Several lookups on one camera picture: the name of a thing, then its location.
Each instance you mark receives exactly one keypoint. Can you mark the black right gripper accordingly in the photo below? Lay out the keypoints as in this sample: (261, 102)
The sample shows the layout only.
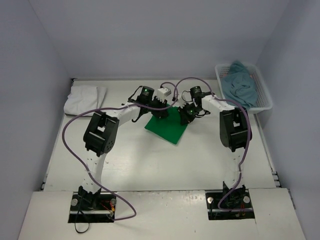
(186, 116)

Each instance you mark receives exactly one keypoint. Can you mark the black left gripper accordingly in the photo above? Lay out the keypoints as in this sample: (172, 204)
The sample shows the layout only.
(160, 110)

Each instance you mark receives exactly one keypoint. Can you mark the green t shirt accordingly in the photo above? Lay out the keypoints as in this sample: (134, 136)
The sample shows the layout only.
(170, 128)

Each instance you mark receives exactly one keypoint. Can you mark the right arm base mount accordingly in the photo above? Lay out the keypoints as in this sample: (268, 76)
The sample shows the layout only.
(237, 206)

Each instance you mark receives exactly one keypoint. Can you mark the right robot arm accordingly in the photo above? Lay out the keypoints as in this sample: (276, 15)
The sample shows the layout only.
(235, 131)

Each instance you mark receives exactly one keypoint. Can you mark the white t shirt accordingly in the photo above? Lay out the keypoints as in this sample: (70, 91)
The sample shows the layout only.
(83, 98)

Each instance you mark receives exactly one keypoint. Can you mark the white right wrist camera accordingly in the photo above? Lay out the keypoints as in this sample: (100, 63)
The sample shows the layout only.
(182, 103)

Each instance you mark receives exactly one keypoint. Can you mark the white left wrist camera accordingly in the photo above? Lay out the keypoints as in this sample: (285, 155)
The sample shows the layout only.
(162, 94)

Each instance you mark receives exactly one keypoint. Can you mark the white laundry basket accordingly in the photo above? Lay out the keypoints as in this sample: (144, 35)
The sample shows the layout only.
(264, 101)

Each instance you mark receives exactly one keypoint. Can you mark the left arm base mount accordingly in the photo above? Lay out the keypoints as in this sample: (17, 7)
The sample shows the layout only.
(102, 211)

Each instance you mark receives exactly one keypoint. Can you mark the light blue garment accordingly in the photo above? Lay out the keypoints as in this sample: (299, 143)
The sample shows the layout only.
(239, 86)

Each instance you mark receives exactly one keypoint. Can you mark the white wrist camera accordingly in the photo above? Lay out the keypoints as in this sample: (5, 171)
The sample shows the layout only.
(182, 103)
(162, 94)

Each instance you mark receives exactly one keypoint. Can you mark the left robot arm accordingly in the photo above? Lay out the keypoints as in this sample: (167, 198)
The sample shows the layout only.
(100, 135)

